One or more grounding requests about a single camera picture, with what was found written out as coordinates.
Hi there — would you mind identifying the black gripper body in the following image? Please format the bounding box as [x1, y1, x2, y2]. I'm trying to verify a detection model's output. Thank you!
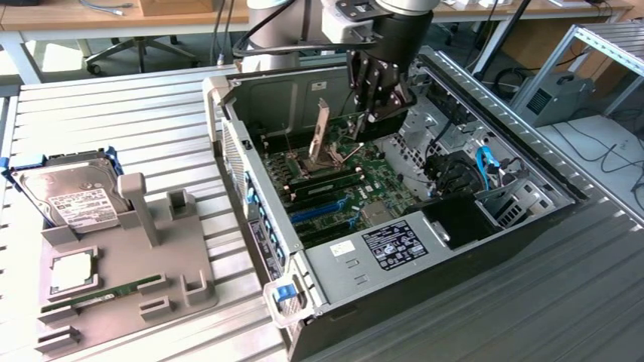
[347, 11, 434, 71]

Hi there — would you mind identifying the black graphics card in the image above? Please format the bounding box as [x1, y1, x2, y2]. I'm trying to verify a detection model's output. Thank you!
[306, 97, 409, 167]

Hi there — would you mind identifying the dark office chair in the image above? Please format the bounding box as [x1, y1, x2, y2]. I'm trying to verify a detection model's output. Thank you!
[429, 22, 461, 46]

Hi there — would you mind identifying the metal drive cage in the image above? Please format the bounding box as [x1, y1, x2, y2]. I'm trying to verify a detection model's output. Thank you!
[381, 62, 486, 159]

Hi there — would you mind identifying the metal socket cover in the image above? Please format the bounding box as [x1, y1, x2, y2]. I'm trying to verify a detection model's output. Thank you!
[329, 139, 362, 167]

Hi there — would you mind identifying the green motherboard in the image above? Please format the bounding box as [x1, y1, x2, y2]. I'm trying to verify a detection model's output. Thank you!
[258, 124, 433, 250]

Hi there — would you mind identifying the black pole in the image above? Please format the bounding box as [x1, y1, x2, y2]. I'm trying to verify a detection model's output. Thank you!
[471, 0, 533, 82]

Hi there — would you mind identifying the CPU socket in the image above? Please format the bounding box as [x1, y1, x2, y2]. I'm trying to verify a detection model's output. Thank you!
[289, 149, 335, 180]

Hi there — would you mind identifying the black RAM stick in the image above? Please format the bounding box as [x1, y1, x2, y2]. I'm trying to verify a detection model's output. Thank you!
[289, 171, 366, 201]

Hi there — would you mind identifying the silver chipset heatsink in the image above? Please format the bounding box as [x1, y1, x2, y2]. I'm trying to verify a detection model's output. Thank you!
[358, 201, 395, 227]

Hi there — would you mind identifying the long wooden desk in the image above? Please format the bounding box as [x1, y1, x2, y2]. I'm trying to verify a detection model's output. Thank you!
[431, 0, 634, 72]

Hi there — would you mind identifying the blue expansion slot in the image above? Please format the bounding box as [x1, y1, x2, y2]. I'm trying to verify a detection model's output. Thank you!
[289, 201, 346, 223]

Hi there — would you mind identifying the black fan shroud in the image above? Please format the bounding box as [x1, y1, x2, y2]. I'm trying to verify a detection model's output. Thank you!
[403, 195, 498, 252]

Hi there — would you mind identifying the metal disk bay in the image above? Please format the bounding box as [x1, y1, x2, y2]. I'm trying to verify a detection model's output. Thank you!
[474, 179, 559, 232]

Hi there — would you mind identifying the black expansion slot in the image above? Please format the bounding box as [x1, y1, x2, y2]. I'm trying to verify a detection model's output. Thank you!
[293, 221, 353, 245]

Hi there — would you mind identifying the cardboard box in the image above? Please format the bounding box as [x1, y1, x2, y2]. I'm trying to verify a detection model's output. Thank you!
[137, 0, 215, 18]

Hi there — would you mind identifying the office chair with star base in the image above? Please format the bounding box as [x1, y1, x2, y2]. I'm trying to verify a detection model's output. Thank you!
[83, 35, 199, 75]

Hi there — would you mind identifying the silver power supply unit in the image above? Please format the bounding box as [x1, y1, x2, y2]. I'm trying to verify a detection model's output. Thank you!
[301, 210, 449, 306]

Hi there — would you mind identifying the open PC case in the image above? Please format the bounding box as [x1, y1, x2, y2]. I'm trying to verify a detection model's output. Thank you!
[199, 44, 589, 362]

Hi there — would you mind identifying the wooden desk with white legs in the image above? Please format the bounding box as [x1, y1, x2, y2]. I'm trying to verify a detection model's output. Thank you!
[0, 0, 251, 86]

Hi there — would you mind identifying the hard disk in blue caddy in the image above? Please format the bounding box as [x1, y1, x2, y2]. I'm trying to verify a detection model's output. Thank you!
[0, 145, 133, 233]

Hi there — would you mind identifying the grey parts rack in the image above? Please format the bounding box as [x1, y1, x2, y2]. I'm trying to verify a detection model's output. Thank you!
[31, 171, 219, 357]

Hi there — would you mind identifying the silver CPU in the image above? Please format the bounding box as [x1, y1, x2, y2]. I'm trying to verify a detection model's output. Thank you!
[49, 253, 99, 295]

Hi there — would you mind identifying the green RAM stick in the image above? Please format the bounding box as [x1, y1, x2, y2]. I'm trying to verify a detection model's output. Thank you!
[38, 274, 165, 314]

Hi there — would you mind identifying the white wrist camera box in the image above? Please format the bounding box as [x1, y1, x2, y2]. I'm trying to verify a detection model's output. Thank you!
[319, 0, 378, 43]

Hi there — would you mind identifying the black coiled cable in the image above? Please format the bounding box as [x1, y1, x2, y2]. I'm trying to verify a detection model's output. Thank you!
[494, 67, 529, 94]

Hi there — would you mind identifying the black wire bundle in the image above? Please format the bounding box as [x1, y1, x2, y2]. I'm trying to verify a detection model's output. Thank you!
[423, 149, 478, 197]

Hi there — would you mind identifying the blue wire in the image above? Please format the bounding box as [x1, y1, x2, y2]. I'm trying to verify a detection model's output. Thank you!
[471, 145, 503, 189]

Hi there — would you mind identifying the grey box with handle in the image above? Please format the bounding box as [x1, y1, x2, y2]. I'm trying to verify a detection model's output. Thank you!
[522, 71, 597, 127]

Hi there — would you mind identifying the aluminium frame rack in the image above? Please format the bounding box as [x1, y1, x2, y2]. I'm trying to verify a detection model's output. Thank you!
[506, 20, 644, 118]

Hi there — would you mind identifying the light blue cable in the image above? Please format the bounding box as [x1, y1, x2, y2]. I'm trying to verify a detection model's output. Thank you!
[77, 0, 134, 17]

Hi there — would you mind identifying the grey handle with blue tab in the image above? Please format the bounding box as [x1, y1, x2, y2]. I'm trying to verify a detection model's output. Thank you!
[259, 281, 307, 327]

